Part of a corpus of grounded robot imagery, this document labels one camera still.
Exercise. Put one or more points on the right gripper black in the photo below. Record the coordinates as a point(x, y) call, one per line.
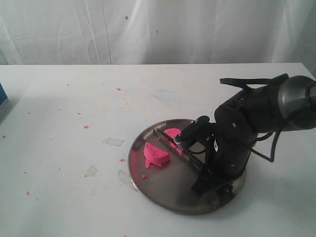
point(227, 143)

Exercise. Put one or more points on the pink dough half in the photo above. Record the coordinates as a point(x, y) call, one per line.
point(172, 133)

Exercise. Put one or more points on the black knife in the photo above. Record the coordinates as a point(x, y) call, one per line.
point(192, 159)

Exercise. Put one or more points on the pink play dough lump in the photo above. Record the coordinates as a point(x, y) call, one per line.
point(154, 155)

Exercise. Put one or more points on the right robot arm black grey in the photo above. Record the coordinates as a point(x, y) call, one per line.
point(262, 108)

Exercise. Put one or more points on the round stainless steel plate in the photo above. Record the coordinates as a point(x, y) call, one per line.
point(169, 186)

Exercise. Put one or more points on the clear tape piece by plate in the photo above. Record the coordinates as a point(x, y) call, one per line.
point(126, 179)

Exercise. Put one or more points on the clear tape piece upper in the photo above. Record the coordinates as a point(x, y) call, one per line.
point(113, 142)

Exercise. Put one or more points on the clear tape piece lower left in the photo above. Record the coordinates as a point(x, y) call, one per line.
point(91, 172)

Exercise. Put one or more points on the blue box at table edge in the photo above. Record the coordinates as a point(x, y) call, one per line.
point(3, 95)

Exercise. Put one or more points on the white backdrop curtain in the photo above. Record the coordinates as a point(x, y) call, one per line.
point(157, 31)

